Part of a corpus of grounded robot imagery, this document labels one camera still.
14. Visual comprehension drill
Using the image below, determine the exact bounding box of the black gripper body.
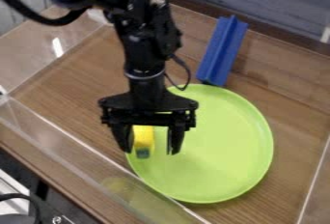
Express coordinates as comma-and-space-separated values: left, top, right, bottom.
98, 91, 199, 129

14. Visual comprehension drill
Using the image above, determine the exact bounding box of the black cable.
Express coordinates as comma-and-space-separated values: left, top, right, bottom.
0, 192, 43, 224

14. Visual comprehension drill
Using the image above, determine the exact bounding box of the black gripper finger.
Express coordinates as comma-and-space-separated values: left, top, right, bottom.
111, 124, 134, 154
167, 112, 189, 155

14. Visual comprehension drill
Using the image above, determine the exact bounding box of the blue plastic block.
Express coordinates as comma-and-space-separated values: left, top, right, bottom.
197, 15, 249, 86

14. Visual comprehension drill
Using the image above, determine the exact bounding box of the clear acrylic enclosure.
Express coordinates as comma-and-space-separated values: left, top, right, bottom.
0, 17, 330, 224

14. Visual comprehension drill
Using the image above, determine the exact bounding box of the yellow toy banana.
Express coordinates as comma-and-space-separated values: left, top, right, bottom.
133, 126, 155, 159

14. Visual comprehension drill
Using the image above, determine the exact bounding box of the black device under table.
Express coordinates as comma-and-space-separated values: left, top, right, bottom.
0, 179, 99, 224

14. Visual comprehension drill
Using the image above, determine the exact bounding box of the green round plate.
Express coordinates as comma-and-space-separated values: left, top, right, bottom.
127, 84, 276, 204

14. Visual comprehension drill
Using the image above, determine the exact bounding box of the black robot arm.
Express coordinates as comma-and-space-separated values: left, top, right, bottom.
52, 0, 199, 154

